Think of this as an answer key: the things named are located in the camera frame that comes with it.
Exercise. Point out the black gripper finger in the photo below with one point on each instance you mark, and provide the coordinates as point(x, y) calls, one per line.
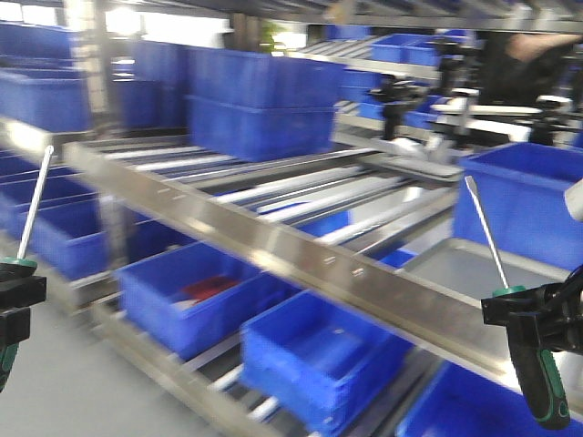
point(496, 310)
point(15, 325)
point(23, 292)

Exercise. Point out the green black screwdriver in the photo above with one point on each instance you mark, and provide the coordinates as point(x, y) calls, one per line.
point(530, 348)
point(20, 266)

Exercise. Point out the blue bin beside tray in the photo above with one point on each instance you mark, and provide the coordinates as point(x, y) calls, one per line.
point(521, 187)

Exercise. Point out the blue bin with red item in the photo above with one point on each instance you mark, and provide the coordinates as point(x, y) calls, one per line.
point(191, 298)

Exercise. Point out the blue bin lower shelf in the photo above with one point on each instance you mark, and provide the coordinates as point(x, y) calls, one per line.
point(322, 361)

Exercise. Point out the steel shelving rack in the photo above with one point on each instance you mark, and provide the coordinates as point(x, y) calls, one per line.
point(442, 321)

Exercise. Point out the stacked blue bin on shelf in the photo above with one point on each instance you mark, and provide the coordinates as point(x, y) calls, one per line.
point(258, 107)

